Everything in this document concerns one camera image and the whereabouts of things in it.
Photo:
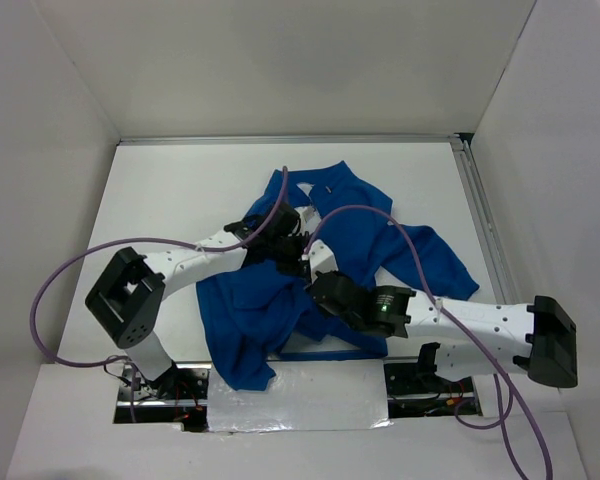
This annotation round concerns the blue jacket white lining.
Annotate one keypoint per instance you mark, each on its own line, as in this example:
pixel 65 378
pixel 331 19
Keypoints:
pixel 251 313

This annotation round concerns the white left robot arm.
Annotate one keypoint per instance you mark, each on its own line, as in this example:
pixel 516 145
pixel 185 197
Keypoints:
pixel 126 298

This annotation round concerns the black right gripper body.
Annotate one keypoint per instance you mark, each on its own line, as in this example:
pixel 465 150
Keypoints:
pixel 351 321

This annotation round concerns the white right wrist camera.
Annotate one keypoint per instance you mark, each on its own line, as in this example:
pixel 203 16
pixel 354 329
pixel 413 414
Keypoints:
pixel 319 260

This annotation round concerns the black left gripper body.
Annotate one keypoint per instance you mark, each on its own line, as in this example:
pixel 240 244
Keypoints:
pixel 286 251

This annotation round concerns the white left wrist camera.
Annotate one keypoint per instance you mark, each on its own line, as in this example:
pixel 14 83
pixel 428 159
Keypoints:
pixel 309 219

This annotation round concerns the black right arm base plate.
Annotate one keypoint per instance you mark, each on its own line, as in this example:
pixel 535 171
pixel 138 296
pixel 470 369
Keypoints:
pixel 403 379

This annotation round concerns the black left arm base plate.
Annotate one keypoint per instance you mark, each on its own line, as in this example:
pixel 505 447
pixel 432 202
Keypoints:
pixel 189 382

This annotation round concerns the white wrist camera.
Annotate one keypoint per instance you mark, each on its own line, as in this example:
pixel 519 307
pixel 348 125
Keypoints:
pixel 319 260
pixel 309 219

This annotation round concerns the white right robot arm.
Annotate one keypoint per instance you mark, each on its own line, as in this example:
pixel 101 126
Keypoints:
pixel 460 338

